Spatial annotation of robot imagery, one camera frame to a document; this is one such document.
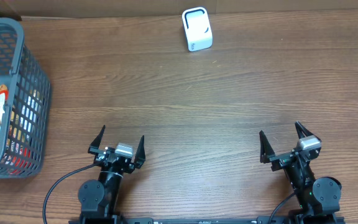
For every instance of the white barcode scanner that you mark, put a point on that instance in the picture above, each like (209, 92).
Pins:
(197, 29)

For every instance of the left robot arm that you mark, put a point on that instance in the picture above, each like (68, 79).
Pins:
(98, 197)

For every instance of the white tube with gold cap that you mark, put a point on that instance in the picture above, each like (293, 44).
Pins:
(29, 117)

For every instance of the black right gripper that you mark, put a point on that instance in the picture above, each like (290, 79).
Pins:
(268, 155)

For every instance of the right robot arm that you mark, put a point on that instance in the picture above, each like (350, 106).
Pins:
(318, 198)

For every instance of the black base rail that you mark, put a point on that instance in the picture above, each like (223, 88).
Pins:
(258, 220)

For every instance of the red snack packet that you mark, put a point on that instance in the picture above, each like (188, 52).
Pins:
(18, 163)

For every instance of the grey plastic mesh basket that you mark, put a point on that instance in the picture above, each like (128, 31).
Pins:
(21, 73)

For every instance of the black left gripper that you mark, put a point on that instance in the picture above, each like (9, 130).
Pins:
(142, 156)

